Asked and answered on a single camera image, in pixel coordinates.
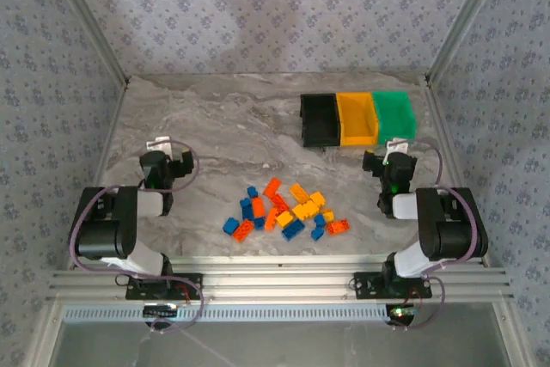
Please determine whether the green plastic bin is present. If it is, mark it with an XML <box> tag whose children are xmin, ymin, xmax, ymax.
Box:
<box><xmin>371</xmin><ymin>90</ymin><xmax>419</xmax><ymax>144</ymax></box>

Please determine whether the long blue lego brick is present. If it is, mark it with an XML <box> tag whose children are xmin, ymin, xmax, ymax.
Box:
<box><xmin>281</xmin><ymin>219</ymin><xmax>307</xmax><ymax>242</ymax></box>

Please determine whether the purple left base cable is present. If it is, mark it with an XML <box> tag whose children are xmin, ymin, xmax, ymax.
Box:
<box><xmin>148</xmin><ymin>283</ymin><xmax>206</xmax><ymax>336</ymax></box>

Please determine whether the control board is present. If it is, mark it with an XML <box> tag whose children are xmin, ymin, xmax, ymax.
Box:
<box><xmin>143</xmin><ymin>303</ymin><xmax>180</xmax><ymax>320</ymax></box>
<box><xmin>385</xmin><ymin>303</ymin><xmax>419</xmax><ymax>327</ymax></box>

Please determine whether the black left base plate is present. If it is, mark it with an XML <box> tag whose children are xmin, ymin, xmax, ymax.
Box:
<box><xmin>125</xmin><ymin>272</ymin><xmax>205</xmax><ymax>302</ymax></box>

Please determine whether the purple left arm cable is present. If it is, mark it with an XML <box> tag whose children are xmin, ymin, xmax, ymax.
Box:
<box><xmin>68</xmin><ymin>139</ymin><xmax>201</xmax><ymax>278</ymax></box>

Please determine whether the left control board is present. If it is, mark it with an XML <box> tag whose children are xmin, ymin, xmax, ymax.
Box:
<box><xmin>143</xmin><ymin>303</ymin><xmax>180</xmax><ymax>320</ymax></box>

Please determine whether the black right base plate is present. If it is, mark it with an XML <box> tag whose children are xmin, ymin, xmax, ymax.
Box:
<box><xmin>353</xmin><ymin>271</ymin><xmax>433</xmax><ymax>301</ymax></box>

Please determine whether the aluminium corner post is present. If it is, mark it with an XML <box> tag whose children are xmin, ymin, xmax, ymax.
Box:
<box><xmin>42</xmin><ymin>0</ymin><xmax>131</xmax><ymax>84</ymax></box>
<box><xmin>425</xmin><ymin>0</ymin><xmax>516</xmax><ymax>84</ymax></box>

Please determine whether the aluminium frame crossbar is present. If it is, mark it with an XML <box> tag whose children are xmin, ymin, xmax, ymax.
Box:
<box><xmin>46</xmin><ymin>254</ymin><xmax>516</xmax><ymax>303</ymax></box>

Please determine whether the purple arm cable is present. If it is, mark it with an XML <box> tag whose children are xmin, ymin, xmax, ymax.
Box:
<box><xmin>68</xmin><ymin>139</ymin><xmax>201</xmax><ymax>278</ymax></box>
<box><xmin>403</xmin><ymin>138</ymin><xmax>479</xmax><ymax>278</ymax></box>

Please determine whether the yellow plastic bin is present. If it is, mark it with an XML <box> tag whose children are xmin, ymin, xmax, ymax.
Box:
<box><xmin>335</xmin><ymin>91</ymin><xmax>380</xmax><ymax>147</ymax></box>

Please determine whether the black plastic bin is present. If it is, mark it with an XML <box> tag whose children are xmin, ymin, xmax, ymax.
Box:
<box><xmin>299</xmin><ymin>93</ymin><xmax>343</xmax><ymax>148</ymax></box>

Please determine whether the red-orange lego brick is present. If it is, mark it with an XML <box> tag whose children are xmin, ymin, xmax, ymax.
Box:
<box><xmin>270</xmin><ymin>193</ymin><xmax>292</xmax><ymax>214</ymax></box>

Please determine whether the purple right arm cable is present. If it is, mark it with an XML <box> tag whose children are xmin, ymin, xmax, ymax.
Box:
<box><xmin>403</xmin><ymin>138</ymin><xmax>479</xmax><ymax>278</ymax></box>

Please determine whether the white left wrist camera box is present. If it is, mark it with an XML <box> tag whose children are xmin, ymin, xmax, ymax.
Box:
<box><xmin>144</xmin><ymin>137</ymin><xmax>173</xmax><ymax>154</ymax></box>

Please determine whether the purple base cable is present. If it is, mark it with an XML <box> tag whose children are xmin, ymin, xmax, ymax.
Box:
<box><xmin>148</xmin><ymin>283</ymin><xmax>206</xmax><ymax>336</ymax></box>
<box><xmin>388</xmin><ymin>275</ymin><xmax>447</xmax><ymax>332</ymax></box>

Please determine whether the right control board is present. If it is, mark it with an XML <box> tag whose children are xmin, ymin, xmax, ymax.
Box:
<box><xmin>385</xmin><ymin>303</ymin><xmax>419</xmax><ymax>327</ymax></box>

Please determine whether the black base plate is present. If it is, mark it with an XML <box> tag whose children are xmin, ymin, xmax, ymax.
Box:
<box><xmin>353</xmin><ymin>271</ymin><xmax>433</xmax><ymax>301</ymax></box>
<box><xmin>125</xmin><ymin>272</ymin><xmax>205</xmax><ymax>302</ymax></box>

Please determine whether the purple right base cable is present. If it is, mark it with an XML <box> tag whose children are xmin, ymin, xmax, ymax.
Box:
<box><xmin>388</xmin><ymin>275</ymin><xmax>447</xmax><ymax>332</ymax></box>

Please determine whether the aluminium table side rail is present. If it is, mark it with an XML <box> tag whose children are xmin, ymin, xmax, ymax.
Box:
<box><xmin>423</xmin><ymin>76</ymin><xmax>491</xmax><ymax>267</ymax></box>
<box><xmin>64</xmin><ymin>81</ymin><xmax>130</xmax><ymax>269</ymax></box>

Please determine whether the aluminium frame leg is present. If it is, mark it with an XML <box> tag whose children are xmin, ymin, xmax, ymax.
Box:
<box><xmin>492</xmin><ymin>301</ymin><xmax>538</xmax><ymax>367</ymax></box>
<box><xmin>25</xmin><ymin>301</ymin><xmax>65</xmax><ymax>367</ymax></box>

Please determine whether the slotted grey cable duct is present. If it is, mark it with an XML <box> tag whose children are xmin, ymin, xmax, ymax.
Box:
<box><xmin>62</xmin><ymin>303</ymin><xmax>390</xmax><ymax>324</ymax></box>

